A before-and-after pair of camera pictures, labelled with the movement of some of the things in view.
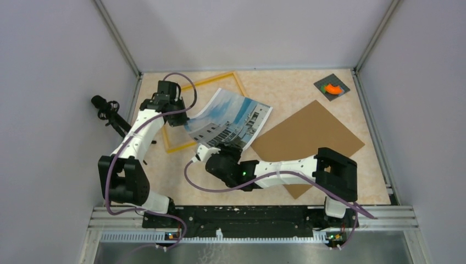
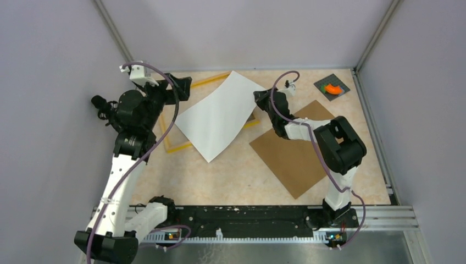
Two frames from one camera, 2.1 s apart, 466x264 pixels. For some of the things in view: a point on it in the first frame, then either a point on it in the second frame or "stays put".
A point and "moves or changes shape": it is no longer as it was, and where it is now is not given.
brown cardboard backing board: x=302 y=135 stays put
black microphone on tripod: x=108 y=111 stays put
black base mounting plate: x=246 y=218 stays put
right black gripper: x=226 y=148 -> x=260 y=97
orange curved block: x=333 y=89 stays put
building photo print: x=229 y=117 moves or changes shape
